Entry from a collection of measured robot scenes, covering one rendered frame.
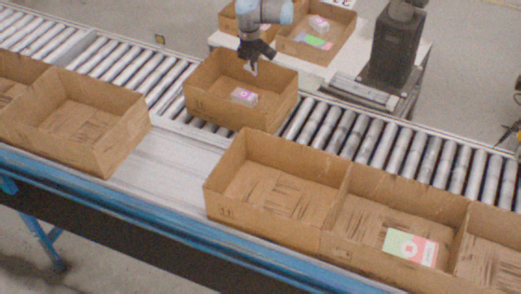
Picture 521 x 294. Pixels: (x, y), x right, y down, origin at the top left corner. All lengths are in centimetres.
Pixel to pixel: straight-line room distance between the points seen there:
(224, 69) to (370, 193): 100
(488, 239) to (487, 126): 183
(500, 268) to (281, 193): 75
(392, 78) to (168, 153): 106
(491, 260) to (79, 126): 154
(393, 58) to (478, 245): 96
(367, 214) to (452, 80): 222
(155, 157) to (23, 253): 122
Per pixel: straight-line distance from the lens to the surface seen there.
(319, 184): 177
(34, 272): 286
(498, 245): 177
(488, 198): 207
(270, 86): 229
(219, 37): 266
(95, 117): 212
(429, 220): 175
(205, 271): 190
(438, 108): 353
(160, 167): 187
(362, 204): 174
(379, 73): 238
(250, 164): 183
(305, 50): 246
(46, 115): 217
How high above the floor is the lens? 226
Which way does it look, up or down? 49 degrees down
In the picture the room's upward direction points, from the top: 5 degrees clockwise
